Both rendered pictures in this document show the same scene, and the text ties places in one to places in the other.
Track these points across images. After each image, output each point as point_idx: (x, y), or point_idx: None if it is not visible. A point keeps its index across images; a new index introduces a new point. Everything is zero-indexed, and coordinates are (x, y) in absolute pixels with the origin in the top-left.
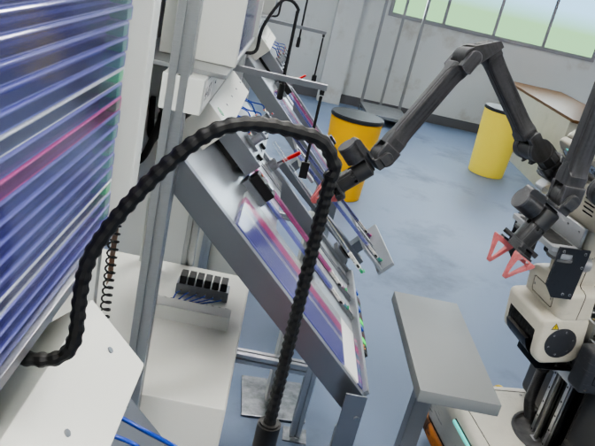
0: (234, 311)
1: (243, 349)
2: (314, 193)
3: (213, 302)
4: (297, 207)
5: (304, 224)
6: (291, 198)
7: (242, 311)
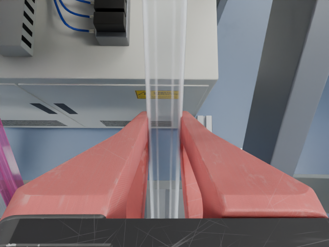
0: (74, 62)
1: (208, 126)
2: (184, 128)
3: (60, 17)
4: (277, 88)
5: (255, 147)
6: (292, 38)
7: (82, 75)
